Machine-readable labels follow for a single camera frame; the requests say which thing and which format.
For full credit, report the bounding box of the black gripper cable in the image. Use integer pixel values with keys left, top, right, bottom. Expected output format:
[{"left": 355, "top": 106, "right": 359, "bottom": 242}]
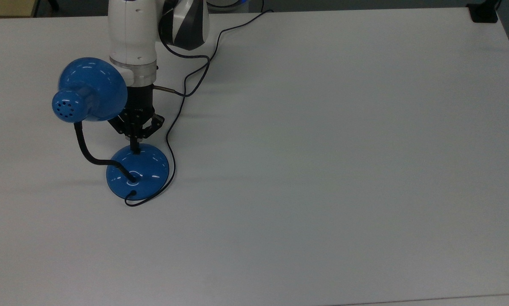
[{"left": 153, "top": 17, "right": 213, "bottom": 99}]

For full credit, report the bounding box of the black lamp power cable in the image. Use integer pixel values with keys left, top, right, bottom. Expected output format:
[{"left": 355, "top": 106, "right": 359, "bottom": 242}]
[{"left": 124, "top": 9, "right": 274, "bottom": 208}]

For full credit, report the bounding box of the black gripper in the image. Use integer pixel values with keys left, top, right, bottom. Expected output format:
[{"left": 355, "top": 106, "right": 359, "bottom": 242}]
[{"left": 108, "top": 85, "right": 166, "bottom": 154}]

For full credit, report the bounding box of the blue gooseneck desk lamp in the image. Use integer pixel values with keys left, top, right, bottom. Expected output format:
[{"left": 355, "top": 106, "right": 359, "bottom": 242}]
[{"left": 51, "top": 57, "right": 170, "bottom": 201}]

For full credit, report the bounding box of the black table corner clamp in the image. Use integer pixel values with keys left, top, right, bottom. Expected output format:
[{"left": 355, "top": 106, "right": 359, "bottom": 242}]
[{"left": 466, "top": 3, "right": 500, "bottom": 23}]

